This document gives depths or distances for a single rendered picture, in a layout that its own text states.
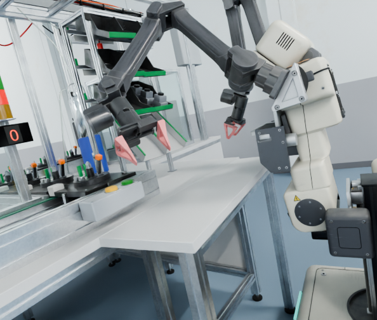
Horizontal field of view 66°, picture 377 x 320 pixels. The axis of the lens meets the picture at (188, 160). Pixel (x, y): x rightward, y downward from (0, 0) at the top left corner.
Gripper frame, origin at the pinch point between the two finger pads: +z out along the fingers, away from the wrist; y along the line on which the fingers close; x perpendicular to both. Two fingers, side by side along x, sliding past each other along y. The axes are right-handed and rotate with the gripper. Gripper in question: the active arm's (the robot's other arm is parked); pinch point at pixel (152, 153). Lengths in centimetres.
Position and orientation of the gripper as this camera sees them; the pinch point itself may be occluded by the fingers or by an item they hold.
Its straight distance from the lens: 73.7
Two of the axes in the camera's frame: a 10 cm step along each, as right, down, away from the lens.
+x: -1.3, 5.7, 8.1
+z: 5.5, 7.2, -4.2
